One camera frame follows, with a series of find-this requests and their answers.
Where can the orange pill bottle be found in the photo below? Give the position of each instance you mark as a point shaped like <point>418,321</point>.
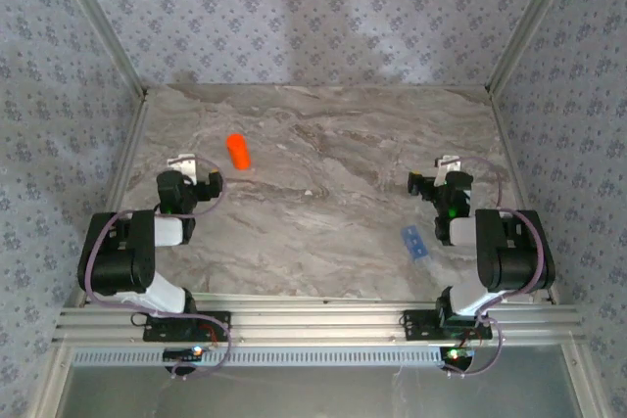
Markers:
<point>239,153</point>

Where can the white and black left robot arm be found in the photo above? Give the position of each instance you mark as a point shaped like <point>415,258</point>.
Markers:
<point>117,261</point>

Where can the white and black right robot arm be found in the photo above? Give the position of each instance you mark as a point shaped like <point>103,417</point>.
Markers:
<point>514,261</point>

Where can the right controller board with LED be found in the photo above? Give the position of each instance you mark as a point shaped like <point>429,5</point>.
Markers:
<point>455,354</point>

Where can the controller board with led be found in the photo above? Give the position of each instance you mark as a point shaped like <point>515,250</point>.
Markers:
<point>181,353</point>
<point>455,354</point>

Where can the left controller board with LED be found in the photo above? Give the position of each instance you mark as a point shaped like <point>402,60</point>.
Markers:
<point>181,353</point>

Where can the grey metal panel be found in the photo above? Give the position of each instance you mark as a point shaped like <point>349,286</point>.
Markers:
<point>313,393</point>

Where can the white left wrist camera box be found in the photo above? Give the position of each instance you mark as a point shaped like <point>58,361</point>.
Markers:
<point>182,166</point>

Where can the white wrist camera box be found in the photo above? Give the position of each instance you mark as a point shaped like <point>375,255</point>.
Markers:
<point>448,166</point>
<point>182,166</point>

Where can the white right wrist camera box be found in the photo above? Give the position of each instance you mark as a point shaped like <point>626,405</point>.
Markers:
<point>448,166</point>

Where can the aluminium table side rail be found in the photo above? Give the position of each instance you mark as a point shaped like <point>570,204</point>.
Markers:
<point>512,168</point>
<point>132,144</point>

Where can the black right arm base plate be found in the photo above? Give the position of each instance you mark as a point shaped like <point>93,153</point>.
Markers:
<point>421,327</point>

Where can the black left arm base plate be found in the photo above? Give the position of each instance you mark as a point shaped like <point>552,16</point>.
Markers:
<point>166,332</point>

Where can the aluminium mounting rail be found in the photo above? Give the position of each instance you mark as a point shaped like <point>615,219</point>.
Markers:
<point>313,322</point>

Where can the aluminium frame post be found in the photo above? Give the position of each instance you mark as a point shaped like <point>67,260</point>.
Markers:
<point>98,21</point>
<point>534,21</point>

